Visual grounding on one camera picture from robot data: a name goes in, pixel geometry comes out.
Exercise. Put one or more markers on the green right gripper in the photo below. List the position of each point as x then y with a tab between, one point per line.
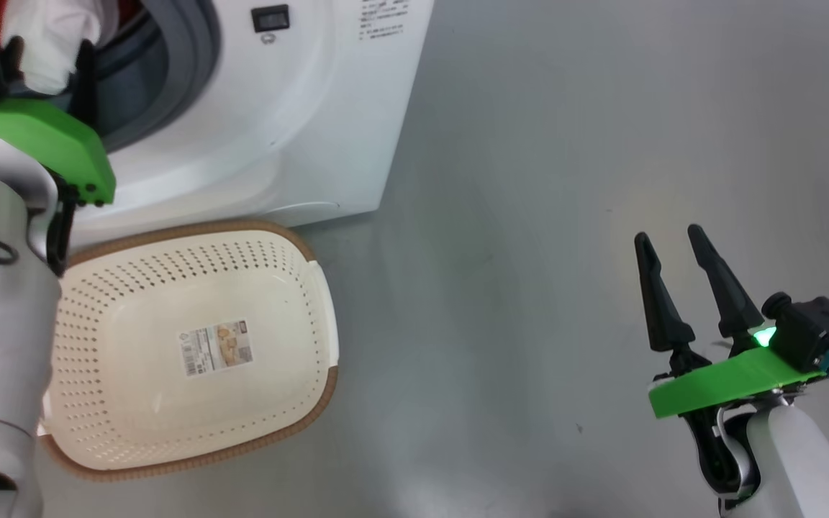
731	381

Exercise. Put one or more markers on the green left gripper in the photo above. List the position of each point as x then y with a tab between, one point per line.
55	140

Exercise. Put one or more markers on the white washing machine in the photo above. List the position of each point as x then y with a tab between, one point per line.
299	122

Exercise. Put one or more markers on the cream perforated laundry basket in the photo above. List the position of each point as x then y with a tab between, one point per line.
134	424

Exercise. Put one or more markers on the paper label sticker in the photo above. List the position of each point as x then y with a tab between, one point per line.
216	349

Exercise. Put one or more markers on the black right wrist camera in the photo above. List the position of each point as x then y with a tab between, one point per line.
814	331

